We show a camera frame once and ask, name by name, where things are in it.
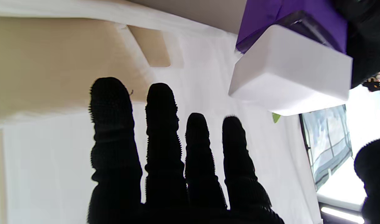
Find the broad leaf potted plant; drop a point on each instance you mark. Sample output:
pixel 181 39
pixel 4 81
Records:
pixel 276 117

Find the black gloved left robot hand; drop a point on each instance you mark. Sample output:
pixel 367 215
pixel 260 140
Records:
pixel 370 37

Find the white square jar cap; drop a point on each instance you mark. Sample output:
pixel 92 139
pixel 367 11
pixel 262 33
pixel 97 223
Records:
pixel 289 71

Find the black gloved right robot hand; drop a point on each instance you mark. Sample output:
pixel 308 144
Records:
pixel 165 186

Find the black framed glass panel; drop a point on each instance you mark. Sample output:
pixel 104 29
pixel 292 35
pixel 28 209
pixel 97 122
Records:
pixel 326 143

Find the purple coffee jar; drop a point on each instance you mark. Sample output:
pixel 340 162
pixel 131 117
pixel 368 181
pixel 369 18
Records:
pixel 270 15

